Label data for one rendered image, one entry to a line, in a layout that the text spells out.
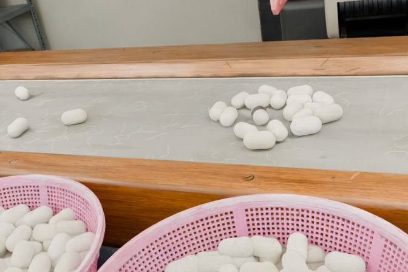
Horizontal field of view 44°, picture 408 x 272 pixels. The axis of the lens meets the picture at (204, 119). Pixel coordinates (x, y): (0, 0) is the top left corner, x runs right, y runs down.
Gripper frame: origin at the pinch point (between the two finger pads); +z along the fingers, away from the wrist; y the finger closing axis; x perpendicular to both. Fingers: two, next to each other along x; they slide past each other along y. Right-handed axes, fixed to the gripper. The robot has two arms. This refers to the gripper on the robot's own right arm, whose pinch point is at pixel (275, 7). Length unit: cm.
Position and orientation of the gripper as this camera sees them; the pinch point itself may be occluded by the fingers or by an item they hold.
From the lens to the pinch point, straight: 75.5
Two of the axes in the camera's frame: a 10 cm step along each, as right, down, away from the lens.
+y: 9.2, 0.2, -3.9
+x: 3.5, 4.0, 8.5
